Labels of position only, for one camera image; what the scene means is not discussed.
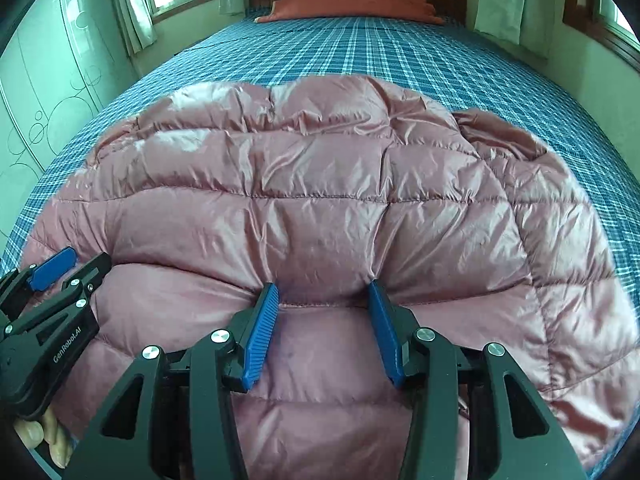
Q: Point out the orange pillow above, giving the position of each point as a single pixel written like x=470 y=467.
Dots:
x=345 y=7

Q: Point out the pale green wardrobe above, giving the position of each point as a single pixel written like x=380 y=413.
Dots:
x=50 y=85

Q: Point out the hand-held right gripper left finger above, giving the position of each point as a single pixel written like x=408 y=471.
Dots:
x=260 y=335

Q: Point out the pink quilted down jacket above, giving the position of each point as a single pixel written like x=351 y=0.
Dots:
x=325 y=185

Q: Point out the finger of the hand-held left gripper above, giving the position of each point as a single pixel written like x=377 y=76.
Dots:
x=90 y=272
x=52 y=266

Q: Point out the wood trimmed window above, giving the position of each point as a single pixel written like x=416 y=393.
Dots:
x=607 y=15

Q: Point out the blue plaid bed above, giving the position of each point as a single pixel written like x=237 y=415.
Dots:
x=350 y=50

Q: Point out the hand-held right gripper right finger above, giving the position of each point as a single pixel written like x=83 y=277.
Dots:
x=387 y=335

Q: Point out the person's left hand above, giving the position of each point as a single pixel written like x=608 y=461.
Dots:
x=52 y=435

